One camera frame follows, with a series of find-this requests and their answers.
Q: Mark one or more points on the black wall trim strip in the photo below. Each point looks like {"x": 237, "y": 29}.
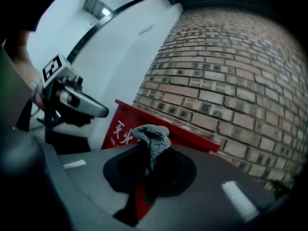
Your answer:
{"x": 96, "y": 26}

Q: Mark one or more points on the ceiling light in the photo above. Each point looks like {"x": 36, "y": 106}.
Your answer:
{"x": 106, "y": 11}

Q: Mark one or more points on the person's black clothing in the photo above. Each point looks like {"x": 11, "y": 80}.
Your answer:
{"x": 26, "y": 6}

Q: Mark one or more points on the grey knitted cloth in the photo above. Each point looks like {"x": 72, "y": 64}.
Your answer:
{"x": 156, "y": 141}

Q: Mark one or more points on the person's left forearm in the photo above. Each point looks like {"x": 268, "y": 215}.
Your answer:
{"x": 22, "y": 61}

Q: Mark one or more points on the ceiling air vent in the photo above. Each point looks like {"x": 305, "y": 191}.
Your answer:
{"x": 92, "y": 5}

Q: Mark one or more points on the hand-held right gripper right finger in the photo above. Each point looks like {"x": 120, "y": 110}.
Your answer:
{"x": 211, "y": 186}

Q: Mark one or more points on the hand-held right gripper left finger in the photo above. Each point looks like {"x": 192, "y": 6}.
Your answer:
{"x": 81, "y": 177}

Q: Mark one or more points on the green potted plant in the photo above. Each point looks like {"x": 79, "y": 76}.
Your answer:
{"x": 279, "y": 189}

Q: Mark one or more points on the black plinth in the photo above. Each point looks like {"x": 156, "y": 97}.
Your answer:
{"x": 67, "y": 142}

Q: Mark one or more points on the red fire extinguisher box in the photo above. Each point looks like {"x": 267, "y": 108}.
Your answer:
{"x": 125, "y": 121}

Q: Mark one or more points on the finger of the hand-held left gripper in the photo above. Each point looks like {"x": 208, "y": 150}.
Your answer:
{"x": 89, "y": 106}

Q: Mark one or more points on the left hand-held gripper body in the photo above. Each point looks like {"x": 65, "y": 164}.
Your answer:
{"x": 51, "y": 68}

